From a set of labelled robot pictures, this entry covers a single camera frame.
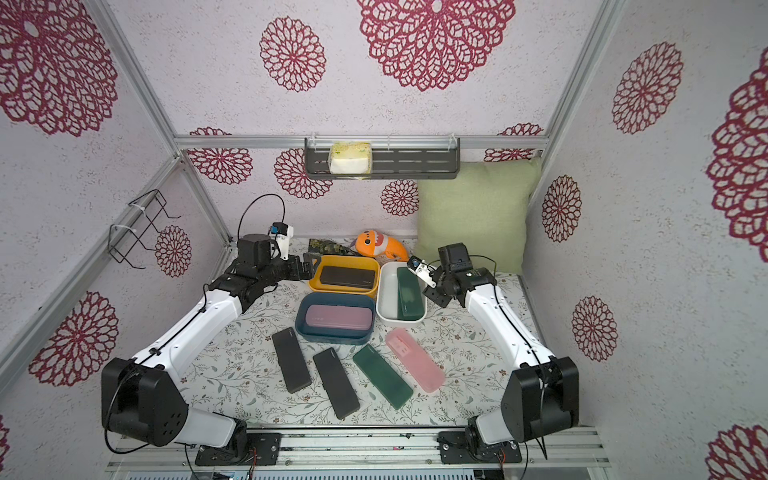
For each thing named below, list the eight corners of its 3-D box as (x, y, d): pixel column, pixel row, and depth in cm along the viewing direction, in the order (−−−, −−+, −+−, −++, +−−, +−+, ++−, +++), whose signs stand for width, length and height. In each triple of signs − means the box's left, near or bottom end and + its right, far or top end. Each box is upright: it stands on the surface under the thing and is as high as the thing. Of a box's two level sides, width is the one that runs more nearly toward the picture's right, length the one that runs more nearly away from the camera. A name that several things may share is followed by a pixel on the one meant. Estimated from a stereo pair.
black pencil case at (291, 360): (290, 395, 84) (288, 392, 83) (272, 337, 95) (271, 334, 94) (312, 384, 86) (311, 381, 84) (293, 328, 97) (291, 325, 95)
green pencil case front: (396, 410, 82) (396, 408, 80) (352, 359, 91) (352, 357, 89) (413, 393, 85) (413, 391, 83) (369, 345, 93) (369, 342, 92)
